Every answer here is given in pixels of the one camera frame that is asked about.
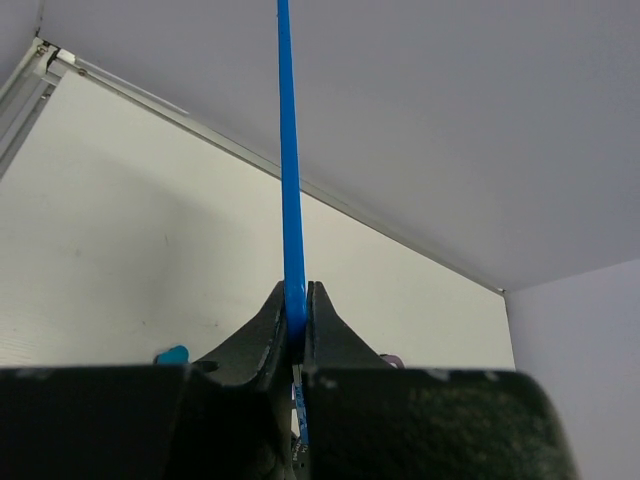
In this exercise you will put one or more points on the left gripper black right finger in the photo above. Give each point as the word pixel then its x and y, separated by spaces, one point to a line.
pixel 369 420

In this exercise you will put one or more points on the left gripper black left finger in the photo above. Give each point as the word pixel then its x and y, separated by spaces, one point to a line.
pixel 224 416

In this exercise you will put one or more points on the blue bone-shaped eraser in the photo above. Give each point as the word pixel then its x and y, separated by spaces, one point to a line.
pixel 175 355

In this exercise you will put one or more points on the blue framed whiteboard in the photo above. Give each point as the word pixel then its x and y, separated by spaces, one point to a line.
pixel 295 283

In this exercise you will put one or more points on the aluminium table edge frame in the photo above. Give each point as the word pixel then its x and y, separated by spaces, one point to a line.
pixel 37 74

